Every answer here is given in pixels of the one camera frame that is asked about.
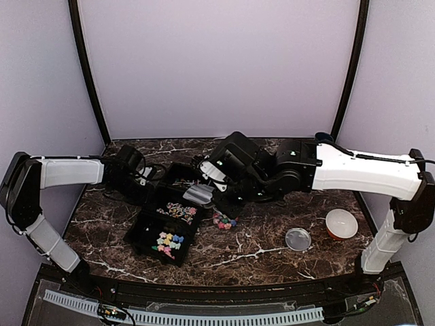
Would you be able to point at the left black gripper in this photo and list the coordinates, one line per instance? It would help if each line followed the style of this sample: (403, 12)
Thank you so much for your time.
(145, 198)

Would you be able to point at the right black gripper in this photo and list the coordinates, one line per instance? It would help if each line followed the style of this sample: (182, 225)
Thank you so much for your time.
(229, 209)

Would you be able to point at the metal scoop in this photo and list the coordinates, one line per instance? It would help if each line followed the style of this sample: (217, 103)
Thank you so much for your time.
(199, 194)

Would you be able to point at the black three-compartment candy tray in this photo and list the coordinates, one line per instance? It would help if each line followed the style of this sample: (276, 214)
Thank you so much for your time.
(148, 223)

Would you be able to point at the clear plastic cup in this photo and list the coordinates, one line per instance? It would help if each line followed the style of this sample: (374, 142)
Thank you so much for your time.
(222, 221)

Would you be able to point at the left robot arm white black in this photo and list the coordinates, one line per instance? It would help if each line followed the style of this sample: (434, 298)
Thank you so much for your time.
(36, 185)

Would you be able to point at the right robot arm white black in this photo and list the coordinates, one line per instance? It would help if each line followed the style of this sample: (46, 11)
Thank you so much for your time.
(303, 166)

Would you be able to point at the stick candies pile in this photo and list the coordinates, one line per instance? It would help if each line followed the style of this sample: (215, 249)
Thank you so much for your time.
(182, 182)

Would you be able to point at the star candies pile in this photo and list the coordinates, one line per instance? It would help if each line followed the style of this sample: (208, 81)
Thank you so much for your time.
(169, 245)

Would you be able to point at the swirl lollipops pile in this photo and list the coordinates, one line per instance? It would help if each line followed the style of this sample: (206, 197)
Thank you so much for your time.
(178, 211)

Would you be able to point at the left circuit board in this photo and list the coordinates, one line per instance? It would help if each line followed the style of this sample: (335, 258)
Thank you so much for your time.
(111, 313)

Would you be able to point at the circuit board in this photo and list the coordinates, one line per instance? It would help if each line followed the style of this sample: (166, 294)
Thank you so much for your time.
(111, 313)
(367, 302)

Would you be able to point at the blue mug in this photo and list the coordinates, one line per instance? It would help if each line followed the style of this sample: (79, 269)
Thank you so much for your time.
(323, 136)

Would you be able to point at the clear plastic lid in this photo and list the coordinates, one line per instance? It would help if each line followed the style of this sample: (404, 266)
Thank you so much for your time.
(298, 239)

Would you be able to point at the orange white bowl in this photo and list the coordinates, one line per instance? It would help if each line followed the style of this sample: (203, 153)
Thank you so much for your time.
(341, 224)

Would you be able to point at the right circuit board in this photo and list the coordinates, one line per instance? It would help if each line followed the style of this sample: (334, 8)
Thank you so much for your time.
(367, 302)

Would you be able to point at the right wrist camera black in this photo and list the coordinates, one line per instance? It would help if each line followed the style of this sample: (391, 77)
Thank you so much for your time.
(234, 155)

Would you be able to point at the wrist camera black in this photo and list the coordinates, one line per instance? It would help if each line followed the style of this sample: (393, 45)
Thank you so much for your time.
(234, 155)
(130, 157)

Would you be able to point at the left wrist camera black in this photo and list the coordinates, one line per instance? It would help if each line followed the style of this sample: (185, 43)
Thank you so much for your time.
(130, 157)

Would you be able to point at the white slotted cable duct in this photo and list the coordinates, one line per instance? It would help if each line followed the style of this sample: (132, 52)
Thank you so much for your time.
(89, 307)

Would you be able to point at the black front table rail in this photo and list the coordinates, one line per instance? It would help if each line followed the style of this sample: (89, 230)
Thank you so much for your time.
(226, 278)

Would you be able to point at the left black frame post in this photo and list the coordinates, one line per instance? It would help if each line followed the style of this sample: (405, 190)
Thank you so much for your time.
(76, 24)

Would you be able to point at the black frame post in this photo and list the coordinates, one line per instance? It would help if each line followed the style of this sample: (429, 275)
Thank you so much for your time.
(76, 24)
(354, 60)

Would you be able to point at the right black frame post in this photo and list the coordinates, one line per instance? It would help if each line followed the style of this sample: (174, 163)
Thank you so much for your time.
(354, 60)

